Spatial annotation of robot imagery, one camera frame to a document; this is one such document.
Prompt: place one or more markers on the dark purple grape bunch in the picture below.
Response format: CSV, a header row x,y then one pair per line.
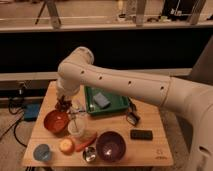
x,y
62,104

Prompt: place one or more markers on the wooden table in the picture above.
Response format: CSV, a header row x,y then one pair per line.
x,y
139,153

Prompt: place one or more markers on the red bowl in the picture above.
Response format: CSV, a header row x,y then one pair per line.
x,y
56,121

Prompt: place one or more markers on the yellow orange fruit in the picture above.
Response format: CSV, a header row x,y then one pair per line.
x,y
66,146

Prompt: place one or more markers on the grey sponge in tray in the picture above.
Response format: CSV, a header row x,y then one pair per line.
x,y
101,100

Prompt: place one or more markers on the small metal cup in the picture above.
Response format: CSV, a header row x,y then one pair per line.
x,y
89,154

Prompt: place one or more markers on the purple bowl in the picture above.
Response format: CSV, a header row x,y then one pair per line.
x,y
110,146

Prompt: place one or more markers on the black binder clip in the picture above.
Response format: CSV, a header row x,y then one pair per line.
x,y
132,118

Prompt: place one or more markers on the orange carrot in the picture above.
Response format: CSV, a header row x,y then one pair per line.
x,y
82,146

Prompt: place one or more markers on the clear plastic cup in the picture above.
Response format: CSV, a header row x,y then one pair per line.
x,y
76,127

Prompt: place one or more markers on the blue box on floor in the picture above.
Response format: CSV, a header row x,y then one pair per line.
x,y
31,112

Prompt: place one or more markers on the green plastic tray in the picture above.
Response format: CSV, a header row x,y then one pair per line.
x,y
117,103

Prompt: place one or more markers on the clear plastic bag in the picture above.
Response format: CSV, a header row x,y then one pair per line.
x,y
76,108

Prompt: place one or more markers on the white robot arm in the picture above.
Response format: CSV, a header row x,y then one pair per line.
x,y
190,100

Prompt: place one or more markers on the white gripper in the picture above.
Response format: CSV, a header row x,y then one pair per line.
x,y
64,95

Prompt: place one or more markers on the blue cup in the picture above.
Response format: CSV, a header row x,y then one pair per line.
x,y
42,153

